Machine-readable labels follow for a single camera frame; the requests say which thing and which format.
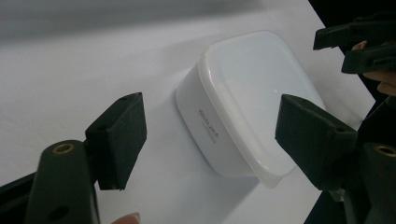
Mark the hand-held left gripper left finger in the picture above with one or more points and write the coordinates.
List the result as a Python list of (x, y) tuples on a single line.
[(120, 140)]

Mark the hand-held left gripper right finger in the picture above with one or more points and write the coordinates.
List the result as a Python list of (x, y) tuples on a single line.
[(311, 143)]

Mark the white lidded plastic container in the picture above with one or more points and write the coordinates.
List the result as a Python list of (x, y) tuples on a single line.
[(249, 102)]

